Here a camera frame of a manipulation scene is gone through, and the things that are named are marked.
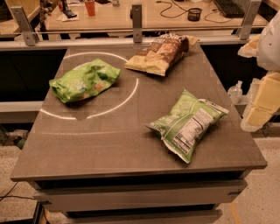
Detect clear hand sanitizer bottle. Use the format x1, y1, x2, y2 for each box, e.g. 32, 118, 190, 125
227, 80, 242, 104

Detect black mesh pen holder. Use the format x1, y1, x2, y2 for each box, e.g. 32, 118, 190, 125
187, 8, 202, 22

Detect left metal rail bracket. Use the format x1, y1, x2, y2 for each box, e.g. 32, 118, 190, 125
10, 6, 39, 46

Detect metal rail bracket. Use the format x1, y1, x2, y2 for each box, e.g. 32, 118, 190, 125
237, 0, 262, 40
10, 6, 39, 46
130, 3, 143, 43

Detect dark object on paper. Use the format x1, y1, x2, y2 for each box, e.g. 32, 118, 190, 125
62, 0, 77, 18

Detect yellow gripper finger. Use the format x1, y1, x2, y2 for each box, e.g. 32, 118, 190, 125
241, 72, 280, 132
237, 35, 260, 58

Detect middle metal rail bracket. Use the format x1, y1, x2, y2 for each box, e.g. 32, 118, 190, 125
130, 3, 143, 43

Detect table drawer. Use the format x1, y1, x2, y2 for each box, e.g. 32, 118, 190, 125
35, 179, 247, 212
64, 210, 222, 224

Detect lower table drawer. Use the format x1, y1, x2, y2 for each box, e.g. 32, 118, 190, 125
64, 210, 222, 224

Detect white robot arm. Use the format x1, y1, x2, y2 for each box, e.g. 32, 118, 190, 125
238, 11, 280, 132

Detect black cable on desk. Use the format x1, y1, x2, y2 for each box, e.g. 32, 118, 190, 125
156, 0, 191, 19

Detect upper table drawer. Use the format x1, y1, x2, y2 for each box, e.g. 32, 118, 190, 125
35, 179, 247, 212

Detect brown chip bag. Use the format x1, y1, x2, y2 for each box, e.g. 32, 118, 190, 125
124, 33, 199, 76

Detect black keyboard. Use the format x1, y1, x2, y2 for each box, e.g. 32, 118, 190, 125
213, 0, 244, 18

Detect orange cup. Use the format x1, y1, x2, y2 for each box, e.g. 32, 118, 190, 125
85, 0, 95, 17

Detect green jalapeno chip bag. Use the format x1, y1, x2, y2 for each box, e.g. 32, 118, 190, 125
146, 89, 228, 164

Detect light green chip bag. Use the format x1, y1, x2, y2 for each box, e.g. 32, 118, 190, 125
49, 59, 121, 103

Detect right metal rail bracket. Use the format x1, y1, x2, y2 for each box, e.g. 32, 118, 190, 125
237, 0, 262, 40

